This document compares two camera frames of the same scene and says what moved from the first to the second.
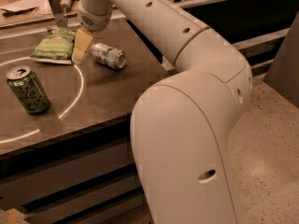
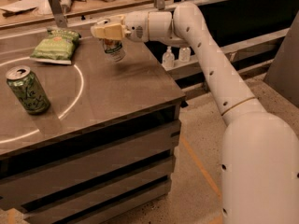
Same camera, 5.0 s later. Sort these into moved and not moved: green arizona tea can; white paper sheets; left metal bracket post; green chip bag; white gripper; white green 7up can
Moved: white gripper; white green 7up can
Not moved: white paper sheets; green arizona tea can; left metal bracket post; green chip bag
